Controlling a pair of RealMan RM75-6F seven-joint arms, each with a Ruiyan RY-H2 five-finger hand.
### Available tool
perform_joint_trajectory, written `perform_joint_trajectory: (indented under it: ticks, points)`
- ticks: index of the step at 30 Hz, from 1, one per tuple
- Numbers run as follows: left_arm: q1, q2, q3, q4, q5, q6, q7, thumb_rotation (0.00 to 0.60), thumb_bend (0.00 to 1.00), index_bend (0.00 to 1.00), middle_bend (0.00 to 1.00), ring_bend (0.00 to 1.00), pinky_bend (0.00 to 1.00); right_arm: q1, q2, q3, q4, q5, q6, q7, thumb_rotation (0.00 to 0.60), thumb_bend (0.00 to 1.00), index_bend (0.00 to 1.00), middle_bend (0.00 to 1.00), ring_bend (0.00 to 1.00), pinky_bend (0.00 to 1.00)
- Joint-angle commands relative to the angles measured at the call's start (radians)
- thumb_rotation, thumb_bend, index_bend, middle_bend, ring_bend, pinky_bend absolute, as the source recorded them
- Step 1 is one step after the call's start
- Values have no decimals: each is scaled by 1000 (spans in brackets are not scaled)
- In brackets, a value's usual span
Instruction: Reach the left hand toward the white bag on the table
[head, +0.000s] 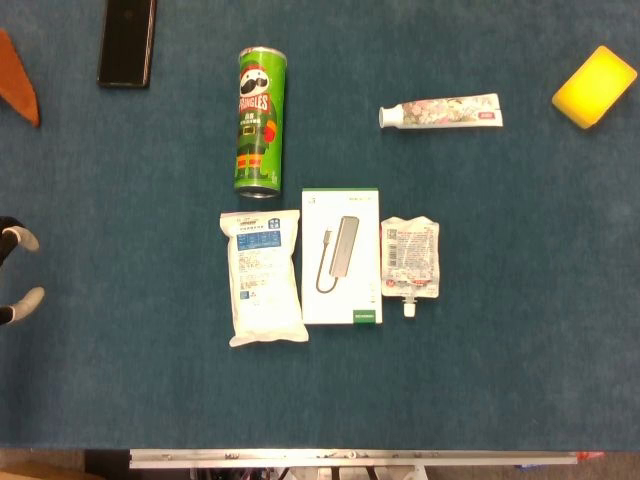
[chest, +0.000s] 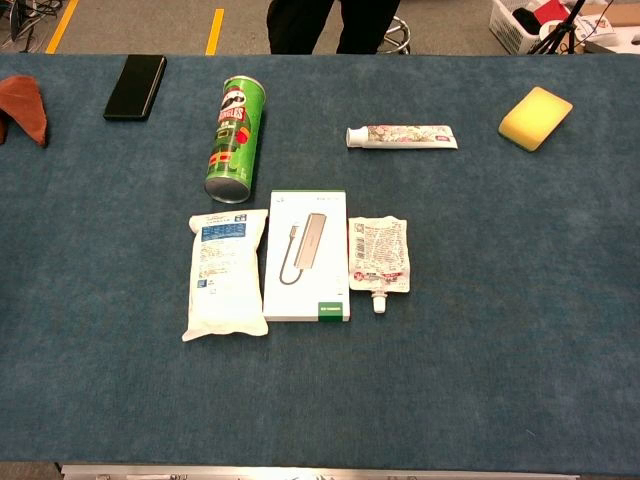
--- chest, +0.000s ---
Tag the white USB hub box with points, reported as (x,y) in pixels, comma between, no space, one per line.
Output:
(307,255)

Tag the white spout pouch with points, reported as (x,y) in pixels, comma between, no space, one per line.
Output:
(379,257)

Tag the white soft pack bag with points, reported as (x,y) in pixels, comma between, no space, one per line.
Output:
(226,275)

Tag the green Pringles can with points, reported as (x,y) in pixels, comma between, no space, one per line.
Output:
(235,137)

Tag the floral toothpaste tube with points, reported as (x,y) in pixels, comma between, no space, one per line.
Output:
(406,137)

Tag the blue table cloth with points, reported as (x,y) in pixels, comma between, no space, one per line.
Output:
(450,325)

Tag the person in black trousers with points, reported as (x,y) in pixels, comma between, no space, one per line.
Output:
(327,25)

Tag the chrome stool base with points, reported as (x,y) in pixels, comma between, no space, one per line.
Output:
(399,32)

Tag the black rectangular case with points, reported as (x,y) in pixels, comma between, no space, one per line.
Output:
(135,87)

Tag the yellow sponge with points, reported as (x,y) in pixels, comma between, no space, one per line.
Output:
(535,118)

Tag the white plastic basket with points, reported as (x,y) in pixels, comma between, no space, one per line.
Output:
(520,25)

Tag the black tripod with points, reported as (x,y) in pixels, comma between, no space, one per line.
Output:
(560,30)

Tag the brown leather pouch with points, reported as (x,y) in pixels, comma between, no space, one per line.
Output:
(25,107)

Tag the aluminium frame rail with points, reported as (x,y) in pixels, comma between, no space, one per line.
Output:
(320,471)

